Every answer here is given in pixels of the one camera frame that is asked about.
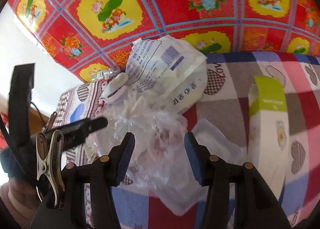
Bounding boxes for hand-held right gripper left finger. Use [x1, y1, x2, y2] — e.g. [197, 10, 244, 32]
[30, 131, 136, 229]

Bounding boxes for metal spring clip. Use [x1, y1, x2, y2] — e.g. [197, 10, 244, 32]
[44, 112, 58, 131]
[36, 130, 66, 210]

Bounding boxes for person's left hand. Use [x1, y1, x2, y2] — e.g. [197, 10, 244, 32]
[0, 181, 40, 229]

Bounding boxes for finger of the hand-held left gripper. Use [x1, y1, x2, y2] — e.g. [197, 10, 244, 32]
[61, 116, 108, 148]

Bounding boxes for white printed plastic bag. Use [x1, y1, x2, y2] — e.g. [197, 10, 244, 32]
[124, 35, 208, 116]

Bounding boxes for clear plastic bottle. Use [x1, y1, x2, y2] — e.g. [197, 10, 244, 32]
[90, 66, 120, 83]

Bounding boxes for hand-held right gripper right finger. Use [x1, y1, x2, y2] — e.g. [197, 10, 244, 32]
[184, 131, 292, 229]

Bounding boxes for checkered heart bed sheet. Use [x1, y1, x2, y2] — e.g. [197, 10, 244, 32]
[51, 51, 320, 229]

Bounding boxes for white and green box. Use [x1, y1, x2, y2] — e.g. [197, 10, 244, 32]
[246, 75, 290, 196]

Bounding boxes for clear plastic bag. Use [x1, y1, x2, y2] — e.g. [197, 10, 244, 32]
[87, 91, 208, 217]

